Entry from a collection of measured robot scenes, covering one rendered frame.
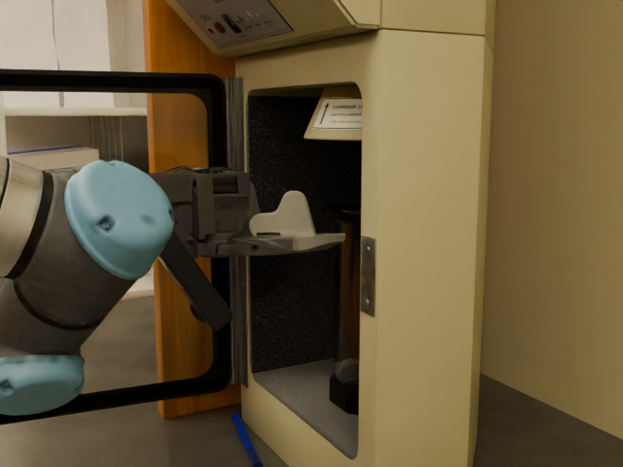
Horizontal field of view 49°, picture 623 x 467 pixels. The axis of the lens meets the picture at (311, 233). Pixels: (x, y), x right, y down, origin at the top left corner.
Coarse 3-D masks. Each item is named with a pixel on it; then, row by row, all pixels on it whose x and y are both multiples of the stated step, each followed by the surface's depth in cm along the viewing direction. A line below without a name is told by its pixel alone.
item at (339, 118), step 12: (324, 96) 72; (336, 96) 70; (348, 96) 69; (360, 96) 68; (324, 108) 71; (336, 108) 69; (348, 108) 68; (360, 108) 67; (312, 120) 72; (324, 120) 70; (336, 120) 69; (348, 120) 68; (360, 120) 67; (312, 132) 71; (324, 132) 69; (336, 132) 68; (348, 132) 67; (360, 132) 67
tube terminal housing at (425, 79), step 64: (384, 0) 56; (448, 0) 59; (256, 64) 79; (320, 64) 66; (384, 64) 57; (448, 64) 60; (384, 128) 58; (448, 128) 61; (384, 192) 59; (448, 192) 62; (384, 256) 60; (448, 256) 63; (384, 320) 61; (448, 320) 64; (256, 384) 86; (384, 384) 62; (448, 384) 66; (320, 448) 72; (384, 448) 63; (448, 448) 67
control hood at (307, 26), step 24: (168, 0) 78; (288, 0) 59; (312, 0) 56; (336, 0) 54; (360, 0) 55; (192, 24) 79; (288, 24) 63; (312, 24) 60; (336, 24) 57; (360, 24) 56; (216, 48) 80; (240, 48) 76; (264, 48) 73
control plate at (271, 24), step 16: (176, 0) 76; (192, 0) 73; (208, 0) 70; (224, 0) 68; (240, 0) 65; (256, 0) 63; (192, 16) 77; (208, 16) 74; (240, 16) 68; (256, 16) 66; (272, 16) 64; (208, 32) 78; (224, 32) 75; (240, 32) 72; (256, 32) 69; (272, 32) 67
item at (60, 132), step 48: (0, 96) 74; (48, 96) 76; (96, 96) 78; (144, 96) 80; (192, 96) 82; (0, 144) 75; (48, 144) 76; (96, 144) 78; (144, 144) 80; (192, 144) 82; (144, 288) 83; (96, 336) 82; (144, 336) 84; (192, 336) 86; (96, 384) 83; (144, 384) 85
